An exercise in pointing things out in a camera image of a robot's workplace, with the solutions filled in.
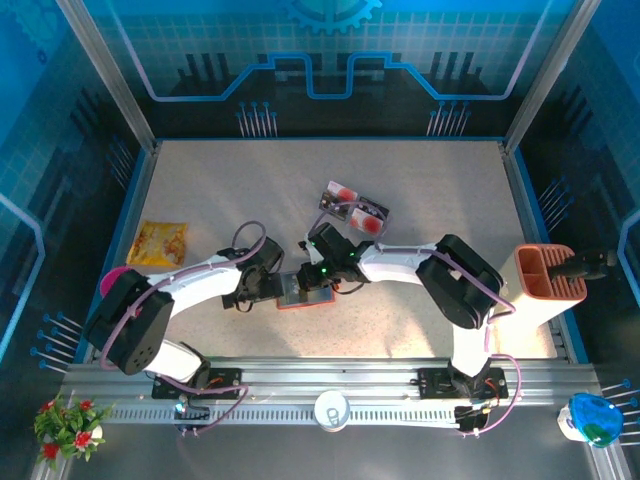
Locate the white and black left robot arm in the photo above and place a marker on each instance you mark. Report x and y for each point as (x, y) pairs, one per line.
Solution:
(200, 290)

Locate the yellow snack packet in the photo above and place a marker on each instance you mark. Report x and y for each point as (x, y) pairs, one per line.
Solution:
(155, 242)

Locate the pink round lid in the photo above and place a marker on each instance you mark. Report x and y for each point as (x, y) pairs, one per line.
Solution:
(111, 282)

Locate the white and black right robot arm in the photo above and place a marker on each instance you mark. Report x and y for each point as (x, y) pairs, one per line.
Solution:
(395, 260)

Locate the aluminium frame post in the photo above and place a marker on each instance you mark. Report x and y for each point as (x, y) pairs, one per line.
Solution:
(111, 75)
(548, 75)

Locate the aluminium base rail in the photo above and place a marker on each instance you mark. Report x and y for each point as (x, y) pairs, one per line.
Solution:
(325, 372)

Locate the orange plastic holder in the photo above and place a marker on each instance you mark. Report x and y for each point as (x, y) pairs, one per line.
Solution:
(530, 320)

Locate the artificial plant with red flowers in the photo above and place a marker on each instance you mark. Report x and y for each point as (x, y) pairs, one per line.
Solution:
(67, 432)

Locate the blue and grey table frame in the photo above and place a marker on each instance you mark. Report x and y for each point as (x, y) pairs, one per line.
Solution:
(132, 200)

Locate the white paper cup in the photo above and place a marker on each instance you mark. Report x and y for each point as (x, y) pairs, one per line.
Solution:
(331, 410)

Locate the orange card holder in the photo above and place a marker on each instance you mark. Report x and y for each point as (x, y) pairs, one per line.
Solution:
(320, 299)

